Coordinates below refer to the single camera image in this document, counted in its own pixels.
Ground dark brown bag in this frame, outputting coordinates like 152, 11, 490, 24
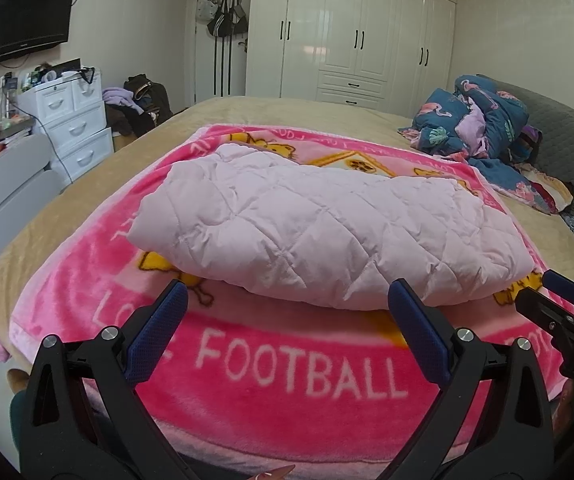
123, 75, 174, 136

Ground black wall television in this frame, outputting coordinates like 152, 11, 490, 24
0, 0, 76, 68

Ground pink quilted jacket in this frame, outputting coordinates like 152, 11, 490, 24
129, 142, 535, 311

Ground colourful patterned cloth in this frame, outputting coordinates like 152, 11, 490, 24
519, 165, 574, 216

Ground black hanging bag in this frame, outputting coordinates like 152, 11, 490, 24
207, 0, 234, 38
229, 0, 249, 37

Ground black set-top box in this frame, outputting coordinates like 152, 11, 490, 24
42, 59, 84, 75

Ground white wardrobe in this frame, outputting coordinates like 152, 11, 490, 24
244, 0, 458, 111

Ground bed with tan bedspread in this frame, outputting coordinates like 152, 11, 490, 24
0, 95, 574, 396

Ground pink printed bear blanket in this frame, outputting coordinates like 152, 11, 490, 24
0, 125, 574, 480

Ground person's left hand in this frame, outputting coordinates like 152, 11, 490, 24
249, 464, 296, 480

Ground white drawer cabinet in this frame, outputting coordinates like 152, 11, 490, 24
17, 67, 115, 183

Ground dark purple garment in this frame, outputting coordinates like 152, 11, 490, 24
514, 125, 542, 161

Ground dark clothes pile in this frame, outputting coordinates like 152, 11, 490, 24
106, 106, 138, 136

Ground white striped door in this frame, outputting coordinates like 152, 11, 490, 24
189, 0, 250, 106

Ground light purple garment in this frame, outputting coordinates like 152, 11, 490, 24
103, 86, 145, 113

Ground blue floral quilt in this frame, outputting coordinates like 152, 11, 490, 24
398, 75, 562, 216

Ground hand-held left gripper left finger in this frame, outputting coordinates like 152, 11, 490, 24
27, 280, 190, 480

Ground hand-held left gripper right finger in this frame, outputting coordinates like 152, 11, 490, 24
387, 279, 555, 480

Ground grey low cabinet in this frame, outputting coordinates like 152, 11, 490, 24
0, 132, 62, 281

